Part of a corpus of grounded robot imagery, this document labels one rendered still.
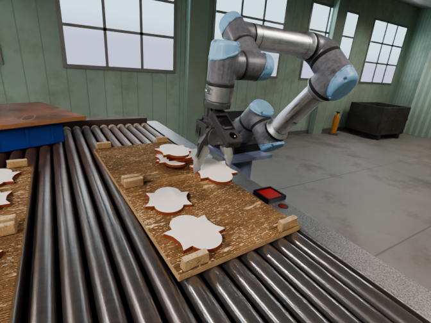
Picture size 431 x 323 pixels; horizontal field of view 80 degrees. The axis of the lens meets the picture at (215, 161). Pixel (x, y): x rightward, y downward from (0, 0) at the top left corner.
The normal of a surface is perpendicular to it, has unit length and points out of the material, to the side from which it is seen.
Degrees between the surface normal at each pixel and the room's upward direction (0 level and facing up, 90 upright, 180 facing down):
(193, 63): 90
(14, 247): 0
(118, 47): 90
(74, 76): 90
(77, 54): 90
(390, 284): 0
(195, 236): 0
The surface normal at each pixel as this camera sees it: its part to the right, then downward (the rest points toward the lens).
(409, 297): 0.07, -0.94
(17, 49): 0.50, 0.33
